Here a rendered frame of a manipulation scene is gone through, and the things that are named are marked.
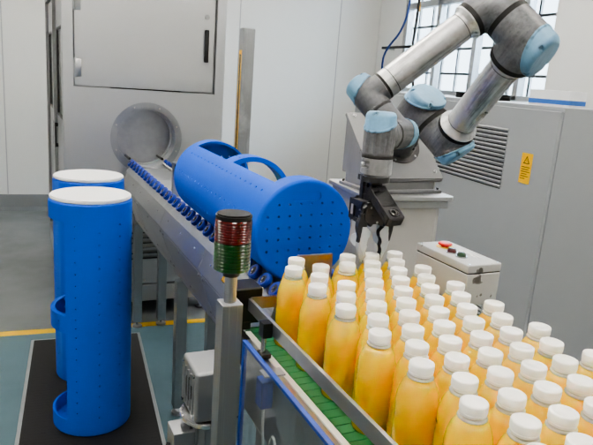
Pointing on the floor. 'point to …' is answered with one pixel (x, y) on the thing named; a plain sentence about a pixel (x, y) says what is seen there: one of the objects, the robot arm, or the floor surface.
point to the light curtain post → (244, 89)
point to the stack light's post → (226, 372)
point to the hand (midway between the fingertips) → (371, 257)
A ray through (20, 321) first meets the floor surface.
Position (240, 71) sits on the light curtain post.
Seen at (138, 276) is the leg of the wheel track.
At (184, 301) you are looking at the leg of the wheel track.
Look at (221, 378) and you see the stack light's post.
